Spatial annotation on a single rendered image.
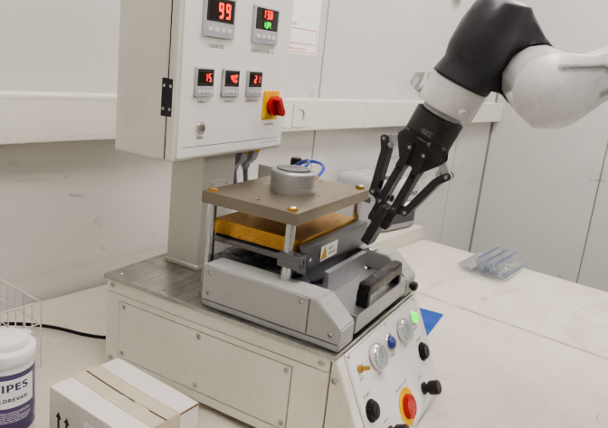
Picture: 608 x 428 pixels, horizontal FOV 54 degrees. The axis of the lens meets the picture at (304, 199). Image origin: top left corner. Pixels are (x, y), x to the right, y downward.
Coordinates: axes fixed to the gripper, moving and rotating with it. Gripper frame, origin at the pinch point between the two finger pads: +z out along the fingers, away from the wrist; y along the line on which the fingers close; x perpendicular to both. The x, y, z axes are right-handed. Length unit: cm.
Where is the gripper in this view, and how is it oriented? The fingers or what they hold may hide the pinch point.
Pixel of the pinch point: (377, 223)
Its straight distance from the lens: 97.7
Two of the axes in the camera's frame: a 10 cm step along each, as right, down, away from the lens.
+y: 7.7, 5.5, -3.4
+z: -4.3, 8.3, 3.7
